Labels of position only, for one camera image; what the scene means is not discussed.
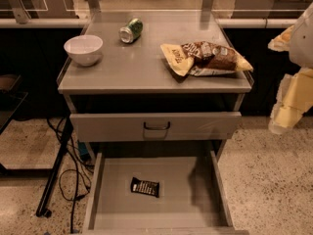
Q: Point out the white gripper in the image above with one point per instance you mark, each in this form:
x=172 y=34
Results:
x=303 y=44

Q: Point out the black rxbar chocolate bar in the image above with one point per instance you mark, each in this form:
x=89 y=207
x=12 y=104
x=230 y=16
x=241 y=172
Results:
x=144 y=187

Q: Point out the closed top drawer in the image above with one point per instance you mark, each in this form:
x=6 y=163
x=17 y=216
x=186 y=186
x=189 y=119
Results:
x=129 y=127

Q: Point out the open middle drawer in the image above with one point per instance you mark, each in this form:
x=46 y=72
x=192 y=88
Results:
x=191 y=198

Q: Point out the grey drawer cabinet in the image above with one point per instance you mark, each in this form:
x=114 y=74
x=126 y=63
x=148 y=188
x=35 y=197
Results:
x=135 y=78

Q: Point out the grey background desk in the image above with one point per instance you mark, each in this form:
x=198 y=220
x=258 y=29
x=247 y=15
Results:
x=269 y=9

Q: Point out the brown yellow chip bag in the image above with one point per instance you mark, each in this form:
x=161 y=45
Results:
x=204 y=59

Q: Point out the green soda can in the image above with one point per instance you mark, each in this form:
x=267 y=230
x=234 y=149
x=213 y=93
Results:
x=131 y=31

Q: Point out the white bowl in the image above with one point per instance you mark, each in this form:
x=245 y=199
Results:
x=85 y=50

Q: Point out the black side table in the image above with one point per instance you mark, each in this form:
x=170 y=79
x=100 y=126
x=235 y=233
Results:
x=26 y=145

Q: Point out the black top drawer handle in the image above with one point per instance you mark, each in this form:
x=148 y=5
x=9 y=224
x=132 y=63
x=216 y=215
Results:
x=156 y=127

